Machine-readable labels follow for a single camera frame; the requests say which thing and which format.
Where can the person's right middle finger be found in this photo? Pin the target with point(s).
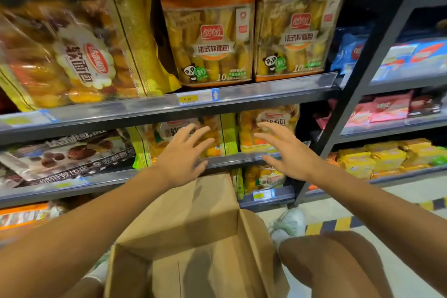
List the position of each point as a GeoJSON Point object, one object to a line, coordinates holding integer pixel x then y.
{"type": "Point", "coordinates": [274, 130]}

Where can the person's right forearm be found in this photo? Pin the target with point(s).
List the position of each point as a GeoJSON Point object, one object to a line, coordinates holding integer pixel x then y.
{"type": "Point", "coordinates": [384, 217]}

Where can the yellow price tag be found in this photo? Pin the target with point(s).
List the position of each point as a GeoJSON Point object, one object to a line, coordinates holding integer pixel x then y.
{"type": "Point", "coordinates": [263, 195]}
{"type": "Point", "coordinates": [70, 183]}
{"type": "Point", "coordinates": [24, 119]}
{"type": "Point", "coordinates": [197, 97]}

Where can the person's leg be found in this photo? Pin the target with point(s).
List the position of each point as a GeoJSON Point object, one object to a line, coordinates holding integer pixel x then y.
{"type": "Point", "coordinates": [83, 289]}
{"type": "Point", "coordinates": [335, 266]}

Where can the pile of yellow snack packets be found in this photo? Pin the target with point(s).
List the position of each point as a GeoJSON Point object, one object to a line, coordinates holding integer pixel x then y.
{"type": "Point", "coordinates": [387, 158]}

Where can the white left shoe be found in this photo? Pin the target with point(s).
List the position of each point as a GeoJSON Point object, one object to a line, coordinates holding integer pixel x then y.
{"type": "Point", "coordinates": [101, 269]}

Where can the row of blue snack packets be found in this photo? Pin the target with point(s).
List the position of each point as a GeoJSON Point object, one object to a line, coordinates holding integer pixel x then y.
{"type": "Point", "coordinates": [412, 56]}

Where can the orange white snack packet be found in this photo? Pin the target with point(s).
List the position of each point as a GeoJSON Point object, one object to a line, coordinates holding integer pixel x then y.
{"type": "Point", "coordinates": [24, 215]}

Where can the orange bread bag panda print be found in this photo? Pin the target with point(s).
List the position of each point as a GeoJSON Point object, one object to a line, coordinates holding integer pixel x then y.
{"type": "Point", "coordinates": [209, 39]}
{"type": "Point", "coordinates": [296, 32]}

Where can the person's right leg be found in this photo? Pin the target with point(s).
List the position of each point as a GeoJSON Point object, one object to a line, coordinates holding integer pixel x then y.
{"type": "Point", "coordinates": [335, 266]}

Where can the pink snack packet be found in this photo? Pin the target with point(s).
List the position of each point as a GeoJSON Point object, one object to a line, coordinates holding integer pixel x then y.
{"type": "Point", "coordinates": [358, 118]}
{"type": "Point", "coordinates": [391, 107]}

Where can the person's left thumb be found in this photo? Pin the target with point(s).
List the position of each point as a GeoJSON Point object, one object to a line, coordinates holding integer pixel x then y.
{"type": "Point", "coordinates": [201, 168]}

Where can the dark printed pastry bag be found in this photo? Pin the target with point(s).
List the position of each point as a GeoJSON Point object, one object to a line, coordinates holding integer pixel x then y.
{"type": "Point", "coordinates": [63, 156]}

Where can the person's left middle finger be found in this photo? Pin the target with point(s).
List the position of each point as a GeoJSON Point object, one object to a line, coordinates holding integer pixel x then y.
{"type": "Point", "coordinates": [200, 135]}

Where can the dark red snack packet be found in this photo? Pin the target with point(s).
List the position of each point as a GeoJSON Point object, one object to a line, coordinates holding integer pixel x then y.
{"type": "Point", "coordinates": [424, 104]}

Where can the yellow green-edged bread bag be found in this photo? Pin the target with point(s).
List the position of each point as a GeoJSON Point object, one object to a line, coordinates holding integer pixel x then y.
{"type": "Point", "coordinates": [251, 123]}
{"type": "Point", "coordinates": [223, 133]}
{"type": "Point", "coordinates": [262, 177]}

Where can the white shoe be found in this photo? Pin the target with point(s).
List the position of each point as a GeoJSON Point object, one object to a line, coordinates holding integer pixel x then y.
{"type": "Point", "coordinates": [290, 222]}
{"type": "Point", "coordinates": [101, 269]}

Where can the person's left leg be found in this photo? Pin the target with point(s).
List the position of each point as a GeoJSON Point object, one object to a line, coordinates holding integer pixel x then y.
{"type": "Point", "coordinates": [83, 289]}

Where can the person's right hand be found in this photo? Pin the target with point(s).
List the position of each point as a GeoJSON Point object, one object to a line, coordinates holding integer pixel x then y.
{"type": "Point", "coordinates": [296, 158]}

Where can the large yellow bread bag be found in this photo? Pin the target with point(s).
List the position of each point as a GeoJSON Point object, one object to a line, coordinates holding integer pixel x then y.
{"type": "Point", "coordinates": [70, 53]}

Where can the person's right thumb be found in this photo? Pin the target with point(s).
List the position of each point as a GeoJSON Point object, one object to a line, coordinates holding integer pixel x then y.
{"type": "Point", "coordinates": [271, 161]}

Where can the brown cardboard box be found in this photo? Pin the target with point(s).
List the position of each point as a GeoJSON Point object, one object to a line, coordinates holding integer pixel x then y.
{"type": "Point", "coordinates": [195, 224]}

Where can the person's left forearm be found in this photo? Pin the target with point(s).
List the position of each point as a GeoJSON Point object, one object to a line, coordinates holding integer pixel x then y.
{"type": "Point", "coordinates": [80, 231]}

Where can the dark grey side shelf unit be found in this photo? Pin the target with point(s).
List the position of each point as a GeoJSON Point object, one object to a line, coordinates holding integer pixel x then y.
{"type": "Point", "coordinates": [370, 49]}

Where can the person's left hand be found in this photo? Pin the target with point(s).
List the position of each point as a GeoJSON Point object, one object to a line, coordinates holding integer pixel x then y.
{"type": "Point", "coordinates": [178, 165]}

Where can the white right shoe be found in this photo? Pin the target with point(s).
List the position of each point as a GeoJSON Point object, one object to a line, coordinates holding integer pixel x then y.
{"type": "Point", "coordinates": [290, 222]}

